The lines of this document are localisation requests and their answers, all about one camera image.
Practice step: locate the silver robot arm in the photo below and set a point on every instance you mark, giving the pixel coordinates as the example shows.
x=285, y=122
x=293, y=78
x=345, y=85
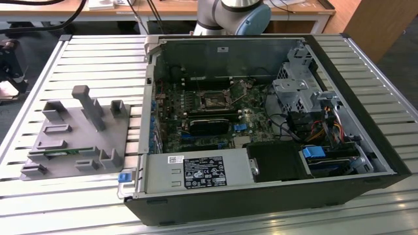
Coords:
x=213, y=14

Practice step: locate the black RAM slot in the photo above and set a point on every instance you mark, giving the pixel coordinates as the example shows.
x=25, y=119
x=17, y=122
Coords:
x=214, y=116
x=213, y=112

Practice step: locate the CPU socket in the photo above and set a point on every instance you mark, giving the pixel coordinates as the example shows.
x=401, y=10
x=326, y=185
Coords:
x=214, y=101

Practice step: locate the black graphics card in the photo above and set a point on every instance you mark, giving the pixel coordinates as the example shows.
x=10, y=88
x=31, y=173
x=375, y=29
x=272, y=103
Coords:
x=209, y=127

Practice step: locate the blue board connector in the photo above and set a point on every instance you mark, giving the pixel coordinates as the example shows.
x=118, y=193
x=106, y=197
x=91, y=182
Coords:
x=240, y=127

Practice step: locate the silver chipset heatsink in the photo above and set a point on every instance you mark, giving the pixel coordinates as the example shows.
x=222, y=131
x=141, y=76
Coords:
x=242, y=142

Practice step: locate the green motherboard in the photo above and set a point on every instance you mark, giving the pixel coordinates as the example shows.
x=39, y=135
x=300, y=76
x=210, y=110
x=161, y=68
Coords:
x=258, y=117

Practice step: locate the grey power supply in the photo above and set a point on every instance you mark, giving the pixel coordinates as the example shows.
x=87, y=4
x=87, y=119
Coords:
x=160, y=171

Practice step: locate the black plastic shroud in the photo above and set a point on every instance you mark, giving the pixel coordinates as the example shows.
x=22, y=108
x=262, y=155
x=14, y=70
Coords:
x=277, y=161

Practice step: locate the silver metal disk bay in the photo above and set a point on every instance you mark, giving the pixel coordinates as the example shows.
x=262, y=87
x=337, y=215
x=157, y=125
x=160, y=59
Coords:
x=290, y=85

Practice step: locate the hard disk in blue carrier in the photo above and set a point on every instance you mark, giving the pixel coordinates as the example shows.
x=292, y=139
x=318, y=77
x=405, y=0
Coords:
x=313, y=152

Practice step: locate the blue case latch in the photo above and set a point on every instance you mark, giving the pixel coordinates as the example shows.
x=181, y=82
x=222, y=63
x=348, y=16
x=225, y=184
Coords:
x=125, y=177

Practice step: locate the black PC case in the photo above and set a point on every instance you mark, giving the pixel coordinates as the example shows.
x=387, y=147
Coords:
x=229, y=208

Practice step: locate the grey parts rack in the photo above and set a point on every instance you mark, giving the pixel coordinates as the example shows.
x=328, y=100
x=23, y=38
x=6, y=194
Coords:
x=85, y=137

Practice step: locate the green RAM stick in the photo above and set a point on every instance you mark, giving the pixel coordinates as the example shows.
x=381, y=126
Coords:
x=74, y=151

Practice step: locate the white papers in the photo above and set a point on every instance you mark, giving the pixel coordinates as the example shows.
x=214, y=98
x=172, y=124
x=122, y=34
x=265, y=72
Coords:
x=290, y=3

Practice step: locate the white desk device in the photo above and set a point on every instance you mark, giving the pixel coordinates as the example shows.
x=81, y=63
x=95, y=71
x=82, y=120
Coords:
x=101, y=3

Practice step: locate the wooden cabinet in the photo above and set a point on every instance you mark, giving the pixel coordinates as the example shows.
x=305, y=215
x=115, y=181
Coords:
x=376, y=24

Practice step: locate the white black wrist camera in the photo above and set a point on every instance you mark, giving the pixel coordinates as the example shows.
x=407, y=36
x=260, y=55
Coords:
x=10, y=66

